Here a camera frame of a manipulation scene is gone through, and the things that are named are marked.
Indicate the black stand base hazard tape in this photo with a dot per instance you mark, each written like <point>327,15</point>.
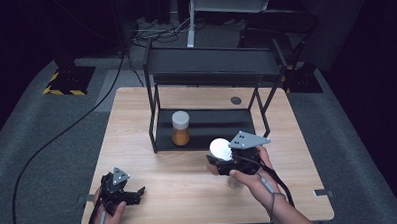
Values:
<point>72,79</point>

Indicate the dark grey office chair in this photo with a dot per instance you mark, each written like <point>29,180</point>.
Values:
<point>337,27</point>

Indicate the black metal shelf rack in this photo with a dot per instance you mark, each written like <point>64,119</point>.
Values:
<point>203,125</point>

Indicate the orange spice jar lid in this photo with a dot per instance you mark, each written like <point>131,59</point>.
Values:
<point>180,129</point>

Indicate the grey table edge clip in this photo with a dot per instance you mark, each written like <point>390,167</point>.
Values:
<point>86,198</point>
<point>322,193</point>

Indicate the person's left hand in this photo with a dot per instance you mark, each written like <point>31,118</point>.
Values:
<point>110,221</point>

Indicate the brown spice jar spout lid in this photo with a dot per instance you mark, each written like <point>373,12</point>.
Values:
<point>220,148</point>

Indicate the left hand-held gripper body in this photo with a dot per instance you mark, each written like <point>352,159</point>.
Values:
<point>113,191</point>

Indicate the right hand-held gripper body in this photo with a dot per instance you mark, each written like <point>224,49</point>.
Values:
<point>244,157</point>

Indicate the dark round table grommet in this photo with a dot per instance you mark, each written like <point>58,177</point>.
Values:
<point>235,100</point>

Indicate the black stand base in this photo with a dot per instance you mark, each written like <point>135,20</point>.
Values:
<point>302,80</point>

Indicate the person's right hand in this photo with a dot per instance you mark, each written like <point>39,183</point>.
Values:
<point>255,186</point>

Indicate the white metal stand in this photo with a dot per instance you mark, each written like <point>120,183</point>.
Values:
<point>190,25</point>

